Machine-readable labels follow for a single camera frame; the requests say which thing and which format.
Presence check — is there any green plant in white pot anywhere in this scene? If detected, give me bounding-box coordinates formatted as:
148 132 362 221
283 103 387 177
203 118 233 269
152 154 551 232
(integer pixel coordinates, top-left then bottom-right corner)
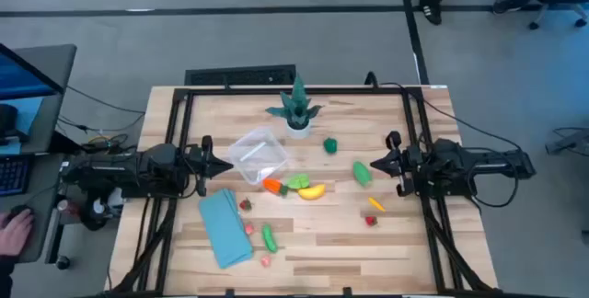
265 73 324 141

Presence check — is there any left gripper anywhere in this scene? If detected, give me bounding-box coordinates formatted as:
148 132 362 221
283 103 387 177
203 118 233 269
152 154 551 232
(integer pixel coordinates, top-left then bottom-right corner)
183 134 235 197

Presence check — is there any person's forearm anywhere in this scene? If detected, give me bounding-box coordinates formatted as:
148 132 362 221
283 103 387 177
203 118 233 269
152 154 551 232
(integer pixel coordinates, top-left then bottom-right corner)
0 255 14 298

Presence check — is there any light green toy lettuce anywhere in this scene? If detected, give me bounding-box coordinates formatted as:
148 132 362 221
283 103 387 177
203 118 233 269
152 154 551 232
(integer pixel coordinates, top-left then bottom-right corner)
285 173 311 190

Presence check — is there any green toy corn husk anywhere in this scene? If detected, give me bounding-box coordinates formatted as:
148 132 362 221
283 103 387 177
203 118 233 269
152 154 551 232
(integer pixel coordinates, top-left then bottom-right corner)
352 160 373 188

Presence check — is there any grey metal floor stand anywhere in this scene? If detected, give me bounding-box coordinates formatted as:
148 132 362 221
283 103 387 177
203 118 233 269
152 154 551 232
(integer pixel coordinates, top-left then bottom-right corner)
545 126 589 156

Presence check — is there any computer monitor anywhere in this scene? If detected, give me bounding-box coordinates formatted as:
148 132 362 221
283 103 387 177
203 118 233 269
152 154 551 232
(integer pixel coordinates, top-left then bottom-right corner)
0 42 65 101

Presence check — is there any red drink can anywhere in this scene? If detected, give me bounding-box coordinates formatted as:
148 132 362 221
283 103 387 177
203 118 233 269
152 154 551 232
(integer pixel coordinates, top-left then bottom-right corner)
55 199 82 216

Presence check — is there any orange toy carrot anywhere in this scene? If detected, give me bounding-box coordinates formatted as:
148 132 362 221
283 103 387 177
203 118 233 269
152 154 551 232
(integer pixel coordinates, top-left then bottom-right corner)
261 178 290 197

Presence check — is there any black floor vent grille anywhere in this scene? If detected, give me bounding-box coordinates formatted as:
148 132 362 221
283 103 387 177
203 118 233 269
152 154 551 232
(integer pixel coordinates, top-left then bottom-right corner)
184 63 297 86

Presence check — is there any folded teal cloth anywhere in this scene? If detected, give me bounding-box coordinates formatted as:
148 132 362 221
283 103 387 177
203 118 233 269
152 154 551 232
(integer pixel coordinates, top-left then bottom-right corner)
197 188 255 270

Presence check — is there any green toy cucumber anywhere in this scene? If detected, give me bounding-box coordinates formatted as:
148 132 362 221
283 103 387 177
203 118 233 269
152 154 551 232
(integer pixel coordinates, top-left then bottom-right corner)
260 223 279 254

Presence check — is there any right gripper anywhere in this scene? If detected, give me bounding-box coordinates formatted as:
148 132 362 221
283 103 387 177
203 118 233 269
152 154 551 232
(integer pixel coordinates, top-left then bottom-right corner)
369 130 415 198

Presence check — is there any black monitor cable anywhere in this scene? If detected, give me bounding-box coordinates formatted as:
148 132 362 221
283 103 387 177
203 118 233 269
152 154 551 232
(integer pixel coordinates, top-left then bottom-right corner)
66 85 146 116

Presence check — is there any black monitor stand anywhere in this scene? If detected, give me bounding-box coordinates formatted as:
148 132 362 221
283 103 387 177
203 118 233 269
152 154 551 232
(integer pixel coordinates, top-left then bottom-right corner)
0 103 29 146

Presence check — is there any black desk leg caster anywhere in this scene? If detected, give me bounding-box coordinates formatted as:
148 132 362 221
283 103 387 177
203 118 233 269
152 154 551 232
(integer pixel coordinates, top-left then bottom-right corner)
44 217 73 271

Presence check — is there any black computer keyboard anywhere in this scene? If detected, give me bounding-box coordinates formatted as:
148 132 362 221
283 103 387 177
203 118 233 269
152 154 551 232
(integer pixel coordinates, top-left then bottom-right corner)
0 155 32 198

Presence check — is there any grey office desk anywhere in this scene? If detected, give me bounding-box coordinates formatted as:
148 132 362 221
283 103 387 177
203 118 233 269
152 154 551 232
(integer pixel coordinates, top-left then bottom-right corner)
0 43 78 265

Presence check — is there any yellow toy banana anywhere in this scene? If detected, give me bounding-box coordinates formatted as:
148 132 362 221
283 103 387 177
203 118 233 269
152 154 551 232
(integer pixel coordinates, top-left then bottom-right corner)
296 183 327 201

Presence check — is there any black and white bottle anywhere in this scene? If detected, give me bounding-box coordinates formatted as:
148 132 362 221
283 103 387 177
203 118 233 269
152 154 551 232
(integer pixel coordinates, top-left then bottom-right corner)
80 186 124 233

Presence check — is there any clear plastic tupperware container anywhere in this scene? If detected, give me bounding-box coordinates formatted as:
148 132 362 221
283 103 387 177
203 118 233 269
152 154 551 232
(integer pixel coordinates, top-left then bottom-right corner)
227 126 291 187

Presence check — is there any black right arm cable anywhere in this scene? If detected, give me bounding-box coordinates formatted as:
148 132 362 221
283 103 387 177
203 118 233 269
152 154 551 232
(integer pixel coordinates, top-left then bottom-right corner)
465 148 522 210

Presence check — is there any person's hand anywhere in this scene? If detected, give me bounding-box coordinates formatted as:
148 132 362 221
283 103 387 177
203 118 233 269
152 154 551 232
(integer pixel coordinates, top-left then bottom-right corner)
0 209 36 258

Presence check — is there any black table power cable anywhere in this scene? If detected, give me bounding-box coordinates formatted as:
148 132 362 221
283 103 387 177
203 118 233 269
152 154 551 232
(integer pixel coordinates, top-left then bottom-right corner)
364 70 524 153

